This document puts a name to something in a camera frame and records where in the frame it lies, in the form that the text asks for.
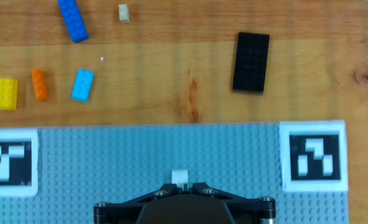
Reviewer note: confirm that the grey Lego baseplate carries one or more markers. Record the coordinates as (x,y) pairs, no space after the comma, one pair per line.
(140,155)

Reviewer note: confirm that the tiny beige Lego block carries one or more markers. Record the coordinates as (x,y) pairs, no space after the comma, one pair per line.
(124,13)

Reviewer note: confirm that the white small Lego block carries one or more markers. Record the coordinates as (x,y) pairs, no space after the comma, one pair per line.
(179,176)

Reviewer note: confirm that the long blue Lego brick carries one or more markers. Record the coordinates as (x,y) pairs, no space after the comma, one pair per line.
(73,20)

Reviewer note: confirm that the yellow Lego block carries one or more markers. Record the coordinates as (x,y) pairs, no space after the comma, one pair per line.
(6,94)

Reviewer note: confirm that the orange Lego block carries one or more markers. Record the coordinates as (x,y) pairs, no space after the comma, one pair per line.
(39,84)

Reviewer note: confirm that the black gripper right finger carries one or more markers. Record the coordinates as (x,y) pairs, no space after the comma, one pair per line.
(212,193)

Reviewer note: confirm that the black white fiducial marker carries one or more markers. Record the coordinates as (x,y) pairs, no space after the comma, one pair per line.
(8,163)
(314,157)

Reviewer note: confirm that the black Lego plate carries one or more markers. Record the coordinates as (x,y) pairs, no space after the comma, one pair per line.
(251,62)

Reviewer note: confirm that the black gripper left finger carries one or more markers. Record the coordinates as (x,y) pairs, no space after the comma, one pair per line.
(159,193)

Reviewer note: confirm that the light blue Lego block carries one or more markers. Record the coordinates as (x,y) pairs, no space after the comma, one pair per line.
(82,85)

